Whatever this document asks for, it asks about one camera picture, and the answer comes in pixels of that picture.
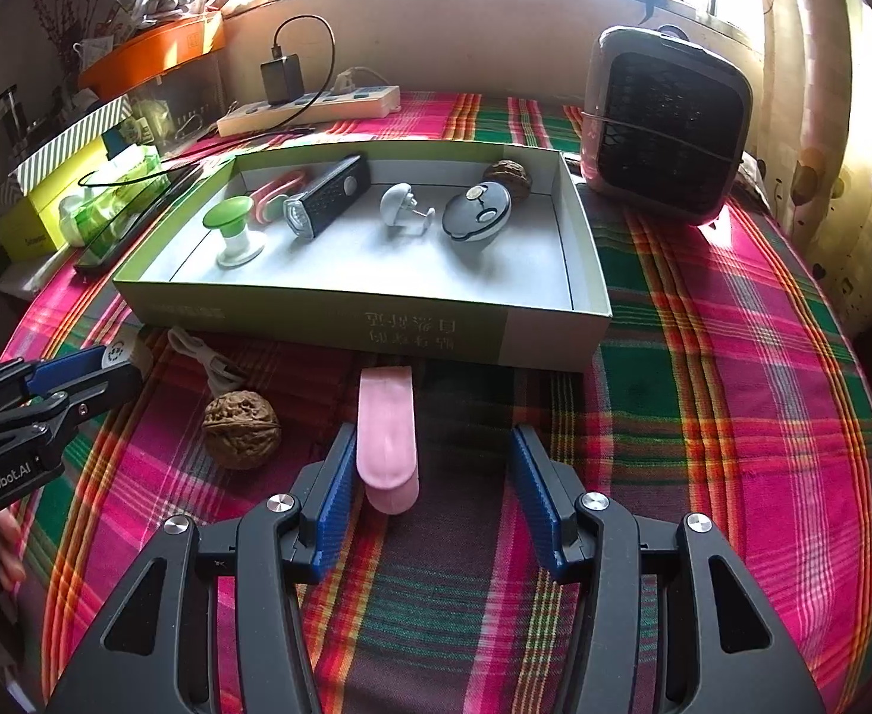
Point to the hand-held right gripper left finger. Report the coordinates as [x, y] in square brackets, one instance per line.
[332, 506]

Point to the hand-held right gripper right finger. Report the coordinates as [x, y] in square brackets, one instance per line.
[540, 506]

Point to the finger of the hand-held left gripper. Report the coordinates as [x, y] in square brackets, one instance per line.
[64, 372]
[101, 393]

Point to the pink plastic clip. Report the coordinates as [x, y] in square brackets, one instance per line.
[385, 431]

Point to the green knob with white base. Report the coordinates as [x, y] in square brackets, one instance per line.
[235, 219]

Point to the green and white cardboard box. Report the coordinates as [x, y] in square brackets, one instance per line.
[376, 275]

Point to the black round magnetic disc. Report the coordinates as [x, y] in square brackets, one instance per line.
[477, 219]

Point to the black flashlight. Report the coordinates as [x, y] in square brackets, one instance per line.
[328, 197]

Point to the brown walnut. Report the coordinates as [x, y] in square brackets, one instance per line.
[509, 178]
[243, 428]

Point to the person's left hand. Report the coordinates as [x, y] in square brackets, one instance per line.
[8, 547]

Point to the white round perforated cap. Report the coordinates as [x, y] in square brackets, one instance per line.
[133, 353]

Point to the yellow-green box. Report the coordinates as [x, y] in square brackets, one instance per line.
[34, 227]

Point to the black smartphone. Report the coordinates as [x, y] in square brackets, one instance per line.
[138, 223]

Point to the green wipes packet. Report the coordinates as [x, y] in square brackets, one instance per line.
[105, 201]

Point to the green striped box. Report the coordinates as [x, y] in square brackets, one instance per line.
[64, 145]

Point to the small pink clip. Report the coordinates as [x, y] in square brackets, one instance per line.
[265, 190]

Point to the clear plastic container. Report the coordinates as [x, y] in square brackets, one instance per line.
[183, 104]

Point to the grey round hook knob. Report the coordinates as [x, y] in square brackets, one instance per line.
[397, 204]

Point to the orange tray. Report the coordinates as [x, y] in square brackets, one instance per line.
[153, 48]

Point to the black charger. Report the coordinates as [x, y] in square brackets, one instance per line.
[281, 80]

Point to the dried red branches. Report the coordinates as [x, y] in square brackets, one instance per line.
[57, 7]

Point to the white power strip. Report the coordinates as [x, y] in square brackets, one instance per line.
[347, 104]

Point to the grey desktop heater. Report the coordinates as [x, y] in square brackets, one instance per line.
[659, 126]

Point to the white plug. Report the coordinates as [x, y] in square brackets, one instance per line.
[350, 82]

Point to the heart-print curtain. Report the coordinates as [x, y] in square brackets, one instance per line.
[837, 186]

